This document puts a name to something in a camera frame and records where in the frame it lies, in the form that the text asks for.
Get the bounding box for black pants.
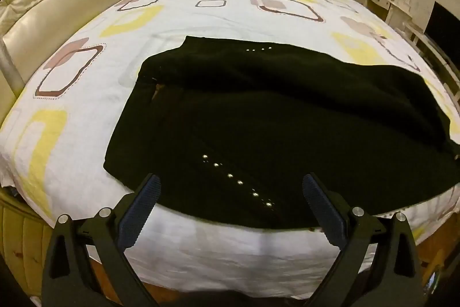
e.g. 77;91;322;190
104;37;459;229

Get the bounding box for patterned white bed sheet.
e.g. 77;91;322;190
1;0;459;297

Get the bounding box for white tv console shelf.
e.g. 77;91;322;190
403;22;459;104

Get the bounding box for white vanity dresser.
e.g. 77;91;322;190
354;0;413;30

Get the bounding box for black wall television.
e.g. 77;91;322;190
424;1;459;56

